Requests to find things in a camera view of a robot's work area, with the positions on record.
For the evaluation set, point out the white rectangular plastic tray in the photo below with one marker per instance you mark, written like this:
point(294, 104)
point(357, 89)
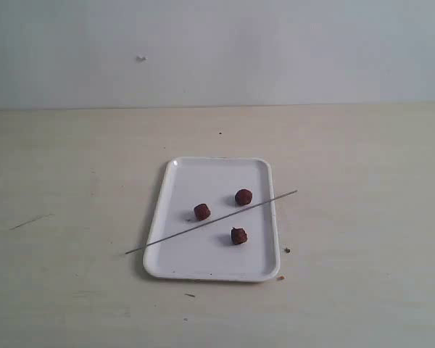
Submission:
point(208, 253)

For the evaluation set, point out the thin metal skewer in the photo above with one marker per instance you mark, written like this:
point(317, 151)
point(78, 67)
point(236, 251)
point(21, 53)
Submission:
point(148, 244)

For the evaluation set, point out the red-brown food ball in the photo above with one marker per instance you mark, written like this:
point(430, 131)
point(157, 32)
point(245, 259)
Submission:
point(243, 197)
point(201, 212)
point(238, 236)

